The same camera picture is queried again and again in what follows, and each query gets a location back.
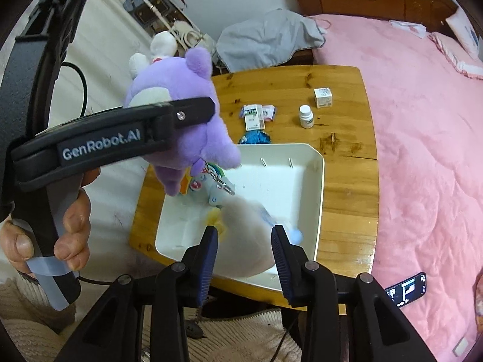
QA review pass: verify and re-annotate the pink tissue packet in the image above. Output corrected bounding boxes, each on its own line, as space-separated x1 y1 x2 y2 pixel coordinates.
262 105 277 122

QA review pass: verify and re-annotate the grey cloth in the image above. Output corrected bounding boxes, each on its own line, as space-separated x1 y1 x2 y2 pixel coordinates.
216 9 327 73

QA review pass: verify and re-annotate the white plastic tray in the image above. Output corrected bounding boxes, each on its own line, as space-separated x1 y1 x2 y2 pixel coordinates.
155 144 325 290

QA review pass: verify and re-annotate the small white box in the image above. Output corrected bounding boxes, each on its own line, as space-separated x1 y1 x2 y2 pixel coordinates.
314 87 333 109

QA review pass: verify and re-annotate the dark blue bag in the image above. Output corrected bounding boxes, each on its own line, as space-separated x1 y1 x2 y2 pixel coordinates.
123 0 187 36

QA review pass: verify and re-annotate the purple plush toy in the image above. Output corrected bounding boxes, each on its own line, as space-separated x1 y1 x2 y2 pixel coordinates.
124 31 241 196

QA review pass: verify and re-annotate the white floral curtain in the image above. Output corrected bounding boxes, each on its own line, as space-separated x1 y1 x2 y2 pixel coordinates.
48 0 155 281

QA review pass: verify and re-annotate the yellow chick plush toy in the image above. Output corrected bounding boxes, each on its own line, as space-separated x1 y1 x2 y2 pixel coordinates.
206 208 227 242

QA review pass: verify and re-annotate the black smartphone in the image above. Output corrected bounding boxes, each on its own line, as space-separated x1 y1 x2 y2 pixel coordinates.
385 272 427 308

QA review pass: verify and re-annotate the blue patterned pouch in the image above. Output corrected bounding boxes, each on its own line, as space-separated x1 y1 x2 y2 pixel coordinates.
238 130 271 145

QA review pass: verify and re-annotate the white pink pillow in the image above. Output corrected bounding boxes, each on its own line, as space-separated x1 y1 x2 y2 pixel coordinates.
445 8 480 60

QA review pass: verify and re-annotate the blue pony plush toy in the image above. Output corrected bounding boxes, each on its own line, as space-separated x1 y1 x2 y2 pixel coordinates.
180 163 235 208

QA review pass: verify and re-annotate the green white medicine box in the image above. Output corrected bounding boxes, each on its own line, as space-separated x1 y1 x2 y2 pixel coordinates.
243 104 265 132

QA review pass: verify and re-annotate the pink frilled pillow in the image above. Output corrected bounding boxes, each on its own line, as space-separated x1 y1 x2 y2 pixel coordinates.
428 32 483 80

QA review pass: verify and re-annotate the person left hand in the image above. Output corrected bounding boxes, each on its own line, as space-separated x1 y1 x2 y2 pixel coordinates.
0 167 102 276

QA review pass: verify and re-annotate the white bear plush toy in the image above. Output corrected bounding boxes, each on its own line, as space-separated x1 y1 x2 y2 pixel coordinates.
215 196 303 278

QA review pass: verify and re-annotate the wooden table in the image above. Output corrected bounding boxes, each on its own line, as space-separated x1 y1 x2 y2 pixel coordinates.
128 64 380 316

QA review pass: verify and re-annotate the white pill bottle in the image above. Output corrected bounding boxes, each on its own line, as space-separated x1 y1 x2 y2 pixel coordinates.
299 105 314 128

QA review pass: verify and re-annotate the white handbag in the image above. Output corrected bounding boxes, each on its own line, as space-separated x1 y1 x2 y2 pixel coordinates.
172 21 216 53

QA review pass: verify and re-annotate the beige sweater forearm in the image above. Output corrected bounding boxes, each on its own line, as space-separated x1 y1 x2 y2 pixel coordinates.
1 273 77 361

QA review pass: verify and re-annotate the pink bed blanket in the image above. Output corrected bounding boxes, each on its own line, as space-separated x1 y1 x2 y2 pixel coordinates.
314 15 482 361

